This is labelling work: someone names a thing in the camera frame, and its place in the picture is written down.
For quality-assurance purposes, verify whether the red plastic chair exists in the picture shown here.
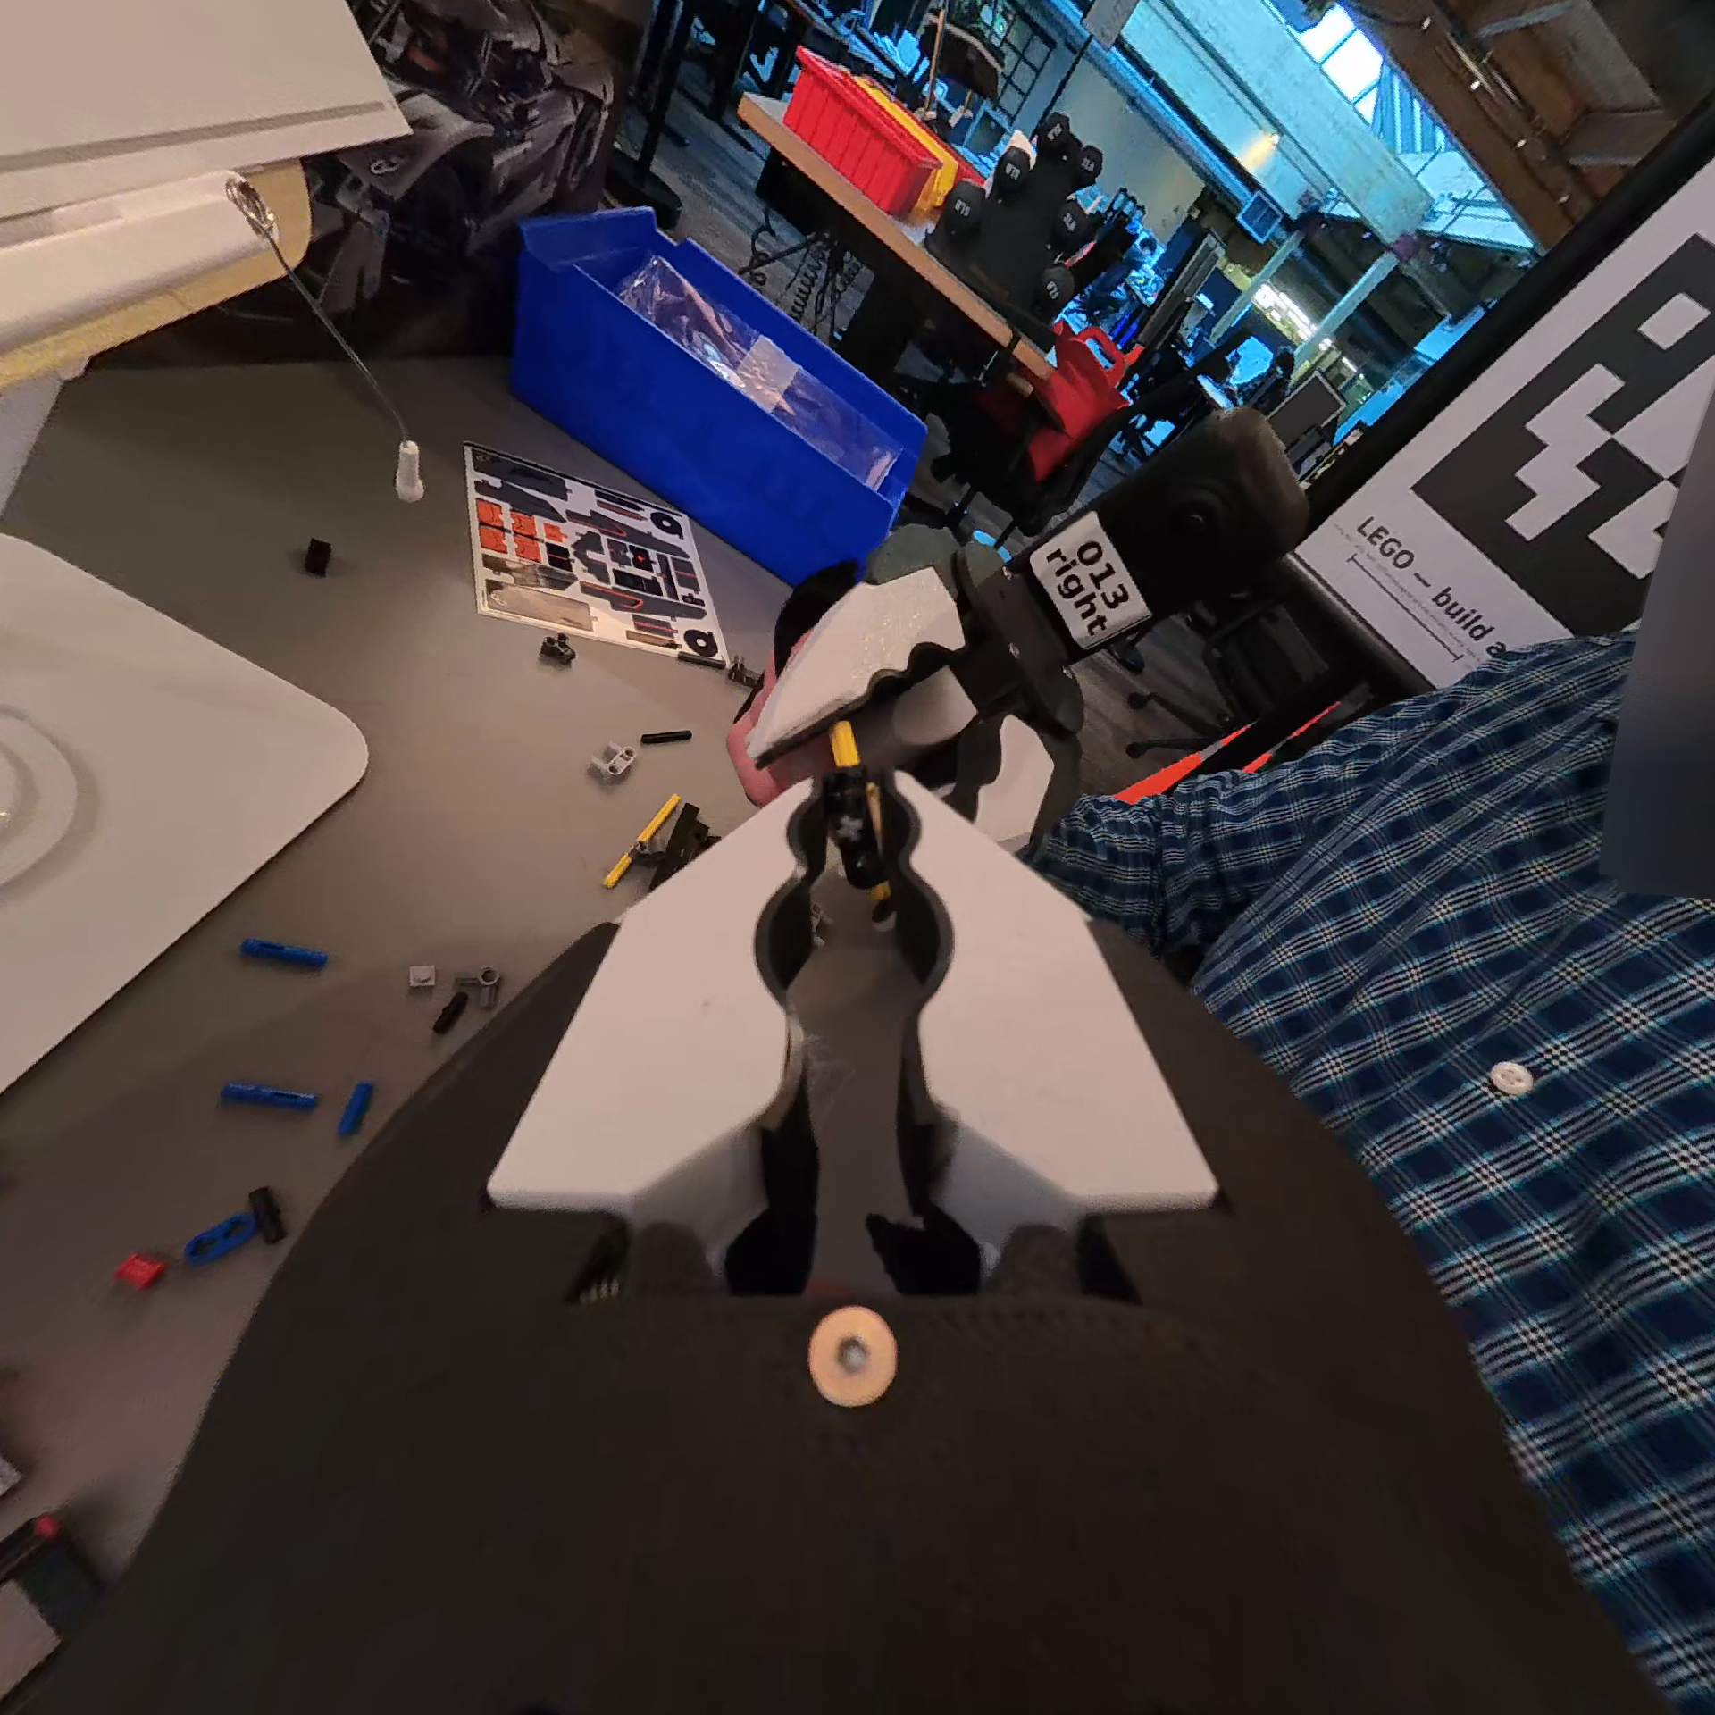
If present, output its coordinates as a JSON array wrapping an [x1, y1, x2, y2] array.
[[983, 321, 1140, 471]]

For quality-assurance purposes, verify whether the white marker sign board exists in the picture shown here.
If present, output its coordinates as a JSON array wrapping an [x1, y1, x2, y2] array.
[[1291, 188, 1715, 686]]

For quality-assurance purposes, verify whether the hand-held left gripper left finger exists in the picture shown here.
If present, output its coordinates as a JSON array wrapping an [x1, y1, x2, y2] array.
[[488, 784, 823, 1262]]

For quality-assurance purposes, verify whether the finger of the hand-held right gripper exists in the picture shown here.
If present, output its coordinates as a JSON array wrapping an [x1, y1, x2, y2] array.
[[868, 668, 1059, 843], [747, 569, 979, 767]]

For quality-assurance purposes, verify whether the blue plaid shirt person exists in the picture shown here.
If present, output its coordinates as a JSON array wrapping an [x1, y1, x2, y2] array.
[[1030, 629, 1715, 1715]]

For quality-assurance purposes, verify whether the lego sticker sheet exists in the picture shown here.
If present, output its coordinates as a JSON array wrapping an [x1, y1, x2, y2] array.
[[462, 442, 729, 657]]

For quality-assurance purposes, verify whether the orange plastic object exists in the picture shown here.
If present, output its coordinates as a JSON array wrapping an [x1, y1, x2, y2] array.
[[1112, 696, 1381, 807]]

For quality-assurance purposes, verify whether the yellow axle gear lego assembly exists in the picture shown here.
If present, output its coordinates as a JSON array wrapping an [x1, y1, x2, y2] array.
[[823, 723, 896, 929]]

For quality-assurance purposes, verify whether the clear plastic bag bundle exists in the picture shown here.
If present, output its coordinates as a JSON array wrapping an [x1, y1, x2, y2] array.
[[609, 256, 899, 489]]

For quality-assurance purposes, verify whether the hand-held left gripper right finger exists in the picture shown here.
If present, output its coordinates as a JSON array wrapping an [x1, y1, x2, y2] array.
[[890, 784, 1219, 1254]]

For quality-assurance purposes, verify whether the page holder wire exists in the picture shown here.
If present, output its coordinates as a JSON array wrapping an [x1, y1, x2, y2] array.
[[225, 173, 428, 505]]

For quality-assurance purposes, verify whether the lego instruction booklet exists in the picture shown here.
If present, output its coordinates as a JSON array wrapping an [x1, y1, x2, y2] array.
[[0, 0, 411, 222]]

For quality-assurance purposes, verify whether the red plastic bin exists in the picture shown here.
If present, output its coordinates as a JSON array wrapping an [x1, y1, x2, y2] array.
[[784, 47, 960, 217]]

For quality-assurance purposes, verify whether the wooden background table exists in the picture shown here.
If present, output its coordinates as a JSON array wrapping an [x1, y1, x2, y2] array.
[[737, 94, 1053, 384]]

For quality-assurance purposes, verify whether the blue plastic bin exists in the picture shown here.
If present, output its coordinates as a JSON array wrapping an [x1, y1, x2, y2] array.
[[507, 206, 928, 583]]

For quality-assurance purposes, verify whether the person's right hand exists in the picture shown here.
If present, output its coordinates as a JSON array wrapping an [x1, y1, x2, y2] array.
[[726, 675, 806, 808]]

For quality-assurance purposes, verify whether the dark lego beam subassembly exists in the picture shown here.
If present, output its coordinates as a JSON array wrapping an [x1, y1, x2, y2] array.
[[602, 793, 719, 893]]

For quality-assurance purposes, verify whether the white book stand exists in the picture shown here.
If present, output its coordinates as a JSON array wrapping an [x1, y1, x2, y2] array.
[[0, 168, 370, 1095]]

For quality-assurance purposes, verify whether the black dumbbell rack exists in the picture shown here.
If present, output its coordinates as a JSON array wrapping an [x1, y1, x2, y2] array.
[[930, 115, 1114, 310]]

